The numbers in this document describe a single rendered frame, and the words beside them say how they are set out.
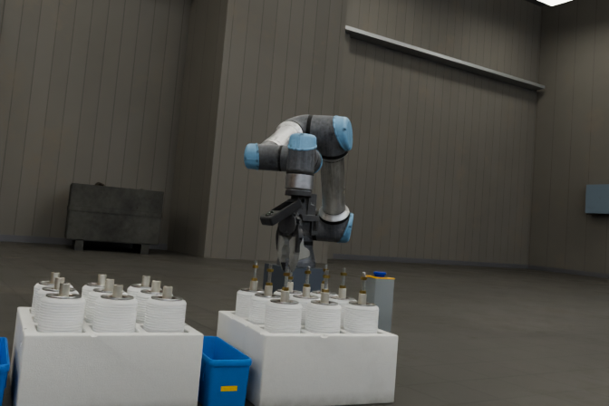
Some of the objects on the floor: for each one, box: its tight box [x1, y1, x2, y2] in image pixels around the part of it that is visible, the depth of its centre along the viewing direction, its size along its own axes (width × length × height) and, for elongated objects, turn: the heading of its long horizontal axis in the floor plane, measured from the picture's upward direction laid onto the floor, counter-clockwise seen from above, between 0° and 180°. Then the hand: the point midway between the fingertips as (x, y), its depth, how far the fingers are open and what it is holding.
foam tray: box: [10, 307, 204, 406], centre depth 155 cm, size 39×39×18 cm
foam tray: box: [217, 311, 398, 406], centre depth 177 cm, size 39×39×18 cm
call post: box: [364, 276, 394, 333], centre depth 197 cm, size 7×7×31 cm
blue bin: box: [198, 336, 252, 406], centre depth 162 cm, size 30×11×12 cm
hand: (285, 265), depth 163 cm, fingers open, 3 cm apart
